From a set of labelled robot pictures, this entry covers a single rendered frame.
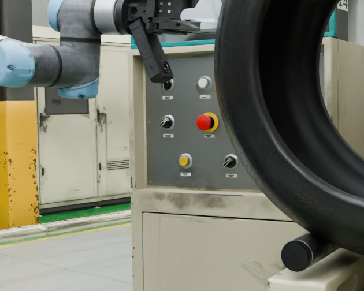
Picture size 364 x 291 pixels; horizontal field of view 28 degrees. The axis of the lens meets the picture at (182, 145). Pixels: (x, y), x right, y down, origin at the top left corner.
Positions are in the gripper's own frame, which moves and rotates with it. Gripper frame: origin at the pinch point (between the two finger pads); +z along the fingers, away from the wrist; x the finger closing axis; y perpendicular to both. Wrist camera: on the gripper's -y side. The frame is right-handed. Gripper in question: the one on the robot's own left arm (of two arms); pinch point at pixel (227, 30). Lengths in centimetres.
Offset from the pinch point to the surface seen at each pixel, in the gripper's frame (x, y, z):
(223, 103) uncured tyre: -9.8, -11.6, 4.8
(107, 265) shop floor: 313, -147, -228
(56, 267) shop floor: 294, -150, -257
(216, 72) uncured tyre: -9.1, -7.0, 3.0
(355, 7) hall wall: 993, 113, -260
